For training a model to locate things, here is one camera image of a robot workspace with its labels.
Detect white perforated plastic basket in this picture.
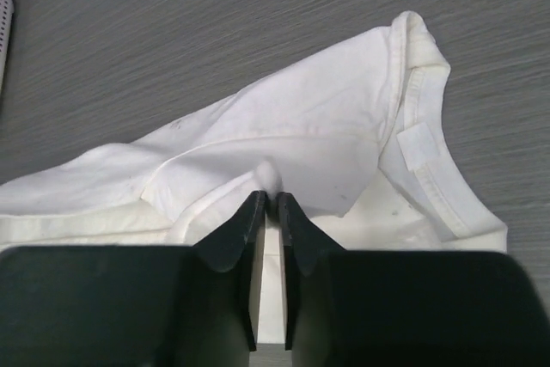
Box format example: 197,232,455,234
0,0,14,88

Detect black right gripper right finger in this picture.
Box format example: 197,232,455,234
277,193,549,366

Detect cream white t shirt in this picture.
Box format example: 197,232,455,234
0,9,509,346

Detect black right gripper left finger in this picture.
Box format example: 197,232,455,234
1,192,268,366

